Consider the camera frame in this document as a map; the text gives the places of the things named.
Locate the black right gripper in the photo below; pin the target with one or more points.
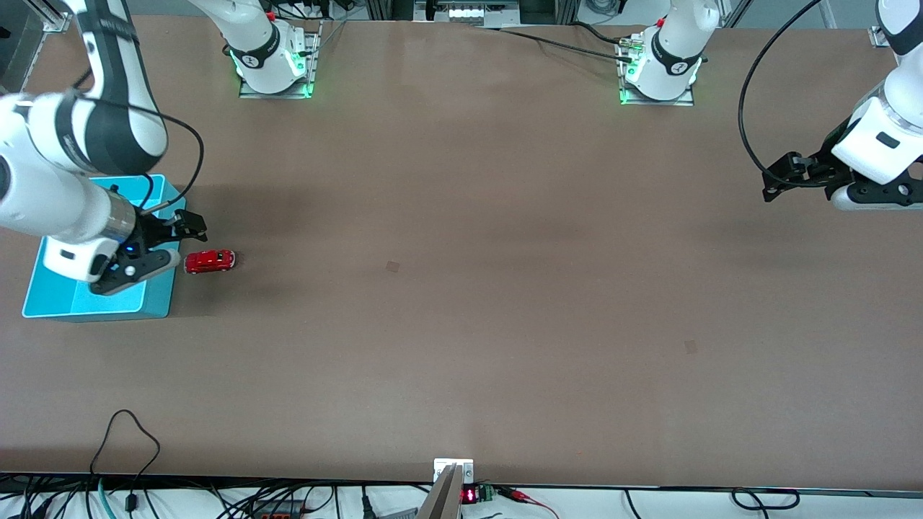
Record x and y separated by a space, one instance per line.
153 231

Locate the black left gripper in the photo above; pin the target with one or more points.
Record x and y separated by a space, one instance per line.
820 169

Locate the red beetle toy car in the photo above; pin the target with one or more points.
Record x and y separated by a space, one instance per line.
209 262

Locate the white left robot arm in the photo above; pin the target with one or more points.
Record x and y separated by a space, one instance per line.
674 65

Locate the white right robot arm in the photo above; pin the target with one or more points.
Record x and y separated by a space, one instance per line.
50 194

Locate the blue plastic box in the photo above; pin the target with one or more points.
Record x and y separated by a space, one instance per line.
155 295

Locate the black orange connector block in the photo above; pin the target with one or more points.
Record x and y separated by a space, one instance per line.
277 510

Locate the grey device with white light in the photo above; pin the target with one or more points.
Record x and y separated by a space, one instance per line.
469 11

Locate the red digit display module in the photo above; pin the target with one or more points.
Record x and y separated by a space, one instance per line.
472 495

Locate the red clip lead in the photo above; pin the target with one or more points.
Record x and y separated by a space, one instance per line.
515 494

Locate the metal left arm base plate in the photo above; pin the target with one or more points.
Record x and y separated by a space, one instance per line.
685 99

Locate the aluminium profile bracket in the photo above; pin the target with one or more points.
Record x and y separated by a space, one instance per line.
50 13
881 34

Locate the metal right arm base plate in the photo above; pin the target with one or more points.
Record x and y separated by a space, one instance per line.
311 58

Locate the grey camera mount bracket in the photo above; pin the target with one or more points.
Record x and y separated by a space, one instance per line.
448 490

